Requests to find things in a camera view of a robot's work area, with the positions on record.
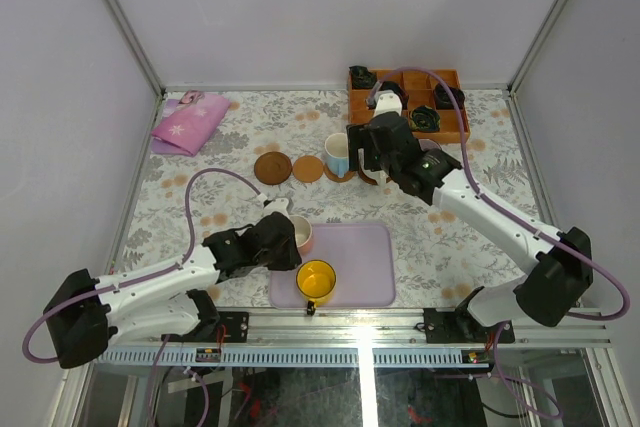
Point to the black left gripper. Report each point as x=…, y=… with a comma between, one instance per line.
x=279, y=245

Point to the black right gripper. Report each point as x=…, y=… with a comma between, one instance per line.
x=360, y=136

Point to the light blue mug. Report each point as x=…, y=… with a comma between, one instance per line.
x=337, y=154

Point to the pink mug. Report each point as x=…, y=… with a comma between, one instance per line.
x=303, y=234

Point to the light wooden coaster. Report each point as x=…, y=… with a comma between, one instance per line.
x=308, y=169
x=334, y=178

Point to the yellow mug black handle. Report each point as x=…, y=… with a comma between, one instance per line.
x=316, y=281

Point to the purple mug black handle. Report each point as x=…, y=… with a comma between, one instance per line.
x=428, y=144

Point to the large dark wooden saucer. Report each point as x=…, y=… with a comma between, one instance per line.
x=273, y=168

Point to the cream white mug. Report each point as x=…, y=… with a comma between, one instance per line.
x=381, y=178

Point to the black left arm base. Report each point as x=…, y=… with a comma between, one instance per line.
x=212, y=325

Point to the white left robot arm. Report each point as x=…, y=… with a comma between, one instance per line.
x=87, y=315

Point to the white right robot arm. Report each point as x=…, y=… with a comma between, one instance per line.
x=554, y=264

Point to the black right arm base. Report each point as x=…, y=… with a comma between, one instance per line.
x=460, y=324

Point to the dark rolled sock orange dots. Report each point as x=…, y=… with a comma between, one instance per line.
x=396, y=89

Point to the dark rolled sock back-left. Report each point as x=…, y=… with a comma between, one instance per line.
x=362, y=78

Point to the dark rolled sock green-yellow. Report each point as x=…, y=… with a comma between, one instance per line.
x=424, y=119

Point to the wooden compartment box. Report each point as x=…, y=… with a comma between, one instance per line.
x=419, y=86

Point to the dark rolled sock right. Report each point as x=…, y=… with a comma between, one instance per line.
x=443, y=100

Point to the lilac plastic tray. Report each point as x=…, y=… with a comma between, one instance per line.
x=361, y=255

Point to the pink folded cloth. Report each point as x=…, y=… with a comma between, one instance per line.
x=191, y=122

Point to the aluminium frame rail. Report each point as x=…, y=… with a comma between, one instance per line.
x=394, y=327

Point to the blue slotted cable duct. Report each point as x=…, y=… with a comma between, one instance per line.
x=244, y=356

